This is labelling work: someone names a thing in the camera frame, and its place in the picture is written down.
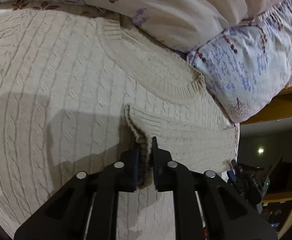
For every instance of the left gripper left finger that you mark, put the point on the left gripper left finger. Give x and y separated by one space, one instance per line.
86 207

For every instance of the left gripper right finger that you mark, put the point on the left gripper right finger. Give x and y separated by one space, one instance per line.
205 206

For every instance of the beige cable-knit sweater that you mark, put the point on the beige cable-knit sweater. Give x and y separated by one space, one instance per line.
76 92

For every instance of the blue floral pillow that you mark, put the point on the blue floral pillow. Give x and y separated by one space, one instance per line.
247 65

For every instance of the wooden bed frame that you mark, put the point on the wooden bed frame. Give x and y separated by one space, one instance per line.
266 142

